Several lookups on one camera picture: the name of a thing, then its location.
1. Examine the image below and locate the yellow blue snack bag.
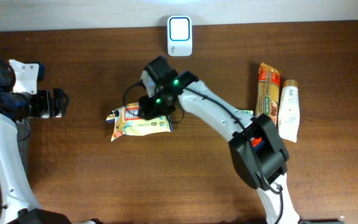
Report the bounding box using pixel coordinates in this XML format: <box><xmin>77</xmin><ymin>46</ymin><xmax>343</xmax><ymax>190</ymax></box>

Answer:
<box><xmin>106</xmin><ymin>103</ymin><xmax>173</xmax><ymax>141</ymax></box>

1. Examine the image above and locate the orange spaghetti packet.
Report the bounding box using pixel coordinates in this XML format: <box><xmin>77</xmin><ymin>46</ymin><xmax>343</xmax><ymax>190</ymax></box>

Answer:
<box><xmin>255</xmin><ymin>63</ymin><xmax>280</xmax><ymax>125</ymax></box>

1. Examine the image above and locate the white tube with gold cap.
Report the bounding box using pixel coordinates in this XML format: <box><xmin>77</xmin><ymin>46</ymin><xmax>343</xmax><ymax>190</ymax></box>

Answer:
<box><xmin>278</xmin><ymin>80</ymin><xmax>300</xmax><ymax>142</ymax></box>

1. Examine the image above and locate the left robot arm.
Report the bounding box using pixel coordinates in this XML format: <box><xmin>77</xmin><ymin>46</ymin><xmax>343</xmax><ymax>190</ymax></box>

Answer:
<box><xmin>0</xmin><ymin>60</ymin><xmax>70</xmax><ymax>223</ymax></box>

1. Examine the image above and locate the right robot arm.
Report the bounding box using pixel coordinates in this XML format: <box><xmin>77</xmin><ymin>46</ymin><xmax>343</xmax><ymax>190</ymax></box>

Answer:
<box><xmin>138</xmin><ymin>56</ymin><xmax>301</xmax><ymax>223</ymax></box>

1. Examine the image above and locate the grey plastic mesh basket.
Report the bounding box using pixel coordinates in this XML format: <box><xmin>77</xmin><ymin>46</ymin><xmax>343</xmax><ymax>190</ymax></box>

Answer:
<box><xmin>16</xmin><ymin>119</ymin><xmax>32</xmax><ymax>174</ymax></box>

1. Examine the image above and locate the black right camera cable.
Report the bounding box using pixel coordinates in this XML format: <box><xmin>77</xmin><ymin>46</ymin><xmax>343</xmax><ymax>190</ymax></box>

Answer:
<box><xmin>122</xmin><ymin>80</ymin><xmax>285</xmax><ymax>224</ymax></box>

